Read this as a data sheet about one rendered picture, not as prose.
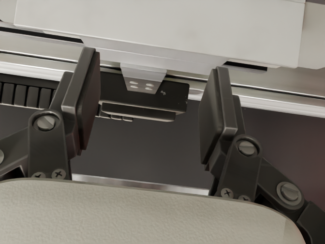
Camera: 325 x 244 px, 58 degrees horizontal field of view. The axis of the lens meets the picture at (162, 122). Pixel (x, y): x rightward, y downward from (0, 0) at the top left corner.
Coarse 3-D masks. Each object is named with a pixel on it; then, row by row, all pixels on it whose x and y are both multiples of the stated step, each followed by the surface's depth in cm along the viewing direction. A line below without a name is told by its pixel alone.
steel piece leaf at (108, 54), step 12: (96, 48) 18; (108, 60) 21; (120, 60) 21; (132, 60) 20; (144, 60) 20; (156, 60) 19; (168, 60) 19; (180, 60) 18; (192, 72) 22; (204, 72) 21
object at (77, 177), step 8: (72, 176) 18; (80, 176) 18; (88, 176) 18; (96, 176) 18; (112, 184) 18; (120, 184) 18; (128, 184) 18; (136, 184) 18; (144, 184) 18; (152, 184) 18; (160, 184) 18; (168, 184) 18; (184, 192) 18; (192, 192) 18; (200, 192) 18
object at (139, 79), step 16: (128, 64) 22; (112, 80) 36; (128, 80) 28; (144, 80) 27; (160, 80) 26; (112, 96) 36; (128, 96) 36; (144, 96) 37; (160, 96) 37; (176, 96) 37; (112, 112) 37; (128, 112) 37; (144, 112) 38; (160, 112) 38; (176, 112) 39
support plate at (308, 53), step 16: (0, 0) 13; (16, 0) 12; (0, 16) 15; (304, 16) 10; (320, 16) 10; (304, 32) 12; (320, 32) 12; (304, 48) 14; (320, 48) 14; (304, 64) 16; (320, 64) 16
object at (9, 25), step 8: (0, 24) 16; (8, 24) 16; (0, 32) 18; (8, 32) 18; (16, 32) 18; (24, 32) 18; (32, 32) 18; (40, 32) 18; (40, 40) 19; (48, 40) 19; (56, 40) 18; (64, 40) 18; (72, 40) 18; (80, 40) 18; (224, 64) 19; (232, 64) 19; (240, 64) 19; (248, 64) 19; (256, 72) 20; (264, 72) 20
